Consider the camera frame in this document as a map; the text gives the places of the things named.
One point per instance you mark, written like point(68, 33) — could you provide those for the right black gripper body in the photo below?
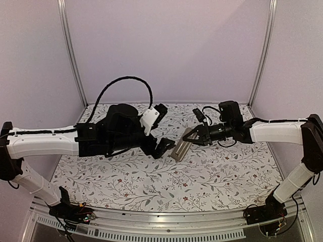
point(205, 134)

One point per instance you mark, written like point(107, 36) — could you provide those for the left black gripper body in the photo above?
point(123, 143)

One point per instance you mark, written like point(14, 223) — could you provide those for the beige remote control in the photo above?
point(182, 147)

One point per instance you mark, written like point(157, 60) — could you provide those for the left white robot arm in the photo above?
point(16, 144)

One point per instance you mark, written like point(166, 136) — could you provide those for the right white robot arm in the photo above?
point(297, 143)

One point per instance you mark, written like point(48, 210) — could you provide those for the floral patterned table mat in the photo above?
point(223, 176)

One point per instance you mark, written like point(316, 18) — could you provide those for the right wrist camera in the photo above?
point(204, 119)

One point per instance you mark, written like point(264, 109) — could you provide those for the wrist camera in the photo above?
point(204, 119)
point(151, 118)

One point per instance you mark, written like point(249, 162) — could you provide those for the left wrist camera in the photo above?
point(151, 118)

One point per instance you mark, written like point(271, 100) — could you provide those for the front aluminium rail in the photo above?
point(122, 225)

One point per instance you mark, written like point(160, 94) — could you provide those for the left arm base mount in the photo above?
point(70, 212)

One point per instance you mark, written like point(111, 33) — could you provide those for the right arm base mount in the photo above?
point(272, 209)

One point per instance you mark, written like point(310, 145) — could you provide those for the right aluminium frame post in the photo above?
point(264, 51)

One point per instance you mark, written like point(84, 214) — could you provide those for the aluminium frame post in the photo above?
point(70, 51)
point(264, 51)

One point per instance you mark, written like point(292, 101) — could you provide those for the left aluminium frame post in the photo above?
point(70, 51)

